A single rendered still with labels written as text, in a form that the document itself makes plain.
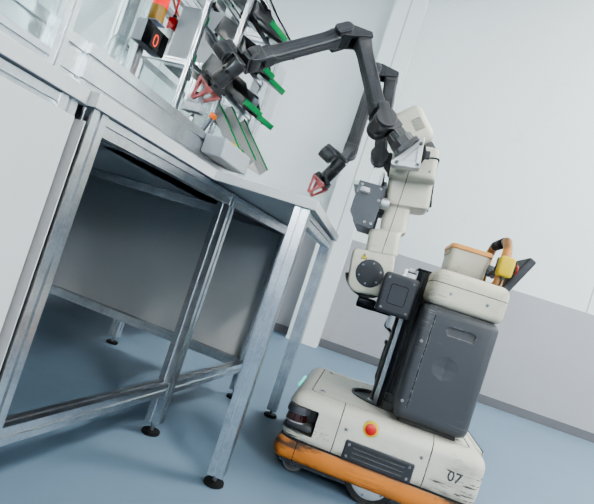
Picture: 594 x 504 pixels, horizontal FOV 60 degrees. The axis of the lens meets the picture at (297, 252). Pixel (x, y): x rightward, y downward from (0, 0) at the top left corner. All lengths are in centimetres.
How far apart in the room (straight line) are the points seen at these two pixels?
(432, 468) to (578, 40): 485
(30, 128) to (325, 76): 473
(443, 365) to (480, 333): 16
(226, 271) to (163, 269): 34
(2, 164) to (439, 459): 145
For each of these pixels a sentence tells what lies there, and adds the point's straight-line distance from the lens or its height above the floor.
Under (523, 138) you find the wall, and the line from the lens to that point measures 550.
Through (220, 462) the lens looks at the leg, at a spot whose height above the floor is 7.
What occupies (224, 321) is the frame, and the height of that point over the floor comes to 31.
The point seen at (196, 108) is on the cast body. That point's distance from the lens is 184.
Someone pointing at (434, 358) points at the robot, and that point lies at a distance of 178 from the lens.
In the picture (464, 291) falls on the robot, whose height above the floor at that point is 76.
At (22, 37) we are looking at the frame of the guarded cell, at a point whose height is 88.
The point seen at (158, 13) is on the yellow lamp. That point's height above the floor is 128.
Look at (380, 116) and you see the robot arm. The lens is 184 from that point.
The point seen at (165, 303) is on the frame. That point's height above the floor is 29.
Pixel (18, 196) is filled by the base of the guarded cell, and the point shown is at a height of 63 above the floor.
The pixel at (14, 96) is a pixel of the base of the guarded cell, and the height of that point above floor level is 78.
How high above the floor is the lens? 66
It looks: 2 degrees up
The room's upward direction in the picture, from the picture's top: 18 degrees clockwise
